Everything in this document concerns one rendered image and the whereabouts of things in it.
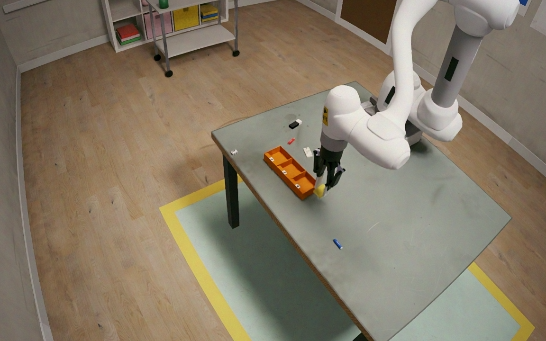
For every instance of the orange three-compartment tray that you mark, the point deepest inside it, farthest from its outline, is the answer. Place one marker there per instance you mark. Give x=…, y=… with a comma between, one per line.
x=290, y=171

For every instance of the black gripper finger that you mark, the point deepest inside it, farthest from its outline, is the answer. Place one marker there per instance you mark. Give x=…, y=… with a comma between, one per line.
x=318, y=167
x=331, y=179

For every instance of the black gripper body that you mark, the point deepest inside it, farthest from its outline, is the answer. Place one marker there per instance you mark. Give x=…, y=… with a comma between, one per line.
x=329, y=156

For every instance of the black and white eraser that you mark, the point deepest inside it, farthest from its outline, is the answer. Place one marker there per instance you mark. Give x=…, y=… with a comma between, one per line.
x=295, y=124

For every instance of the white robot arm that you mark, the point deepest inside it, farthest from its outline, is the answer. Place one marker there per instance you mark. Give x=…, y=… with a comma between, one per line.
x=377, y=132

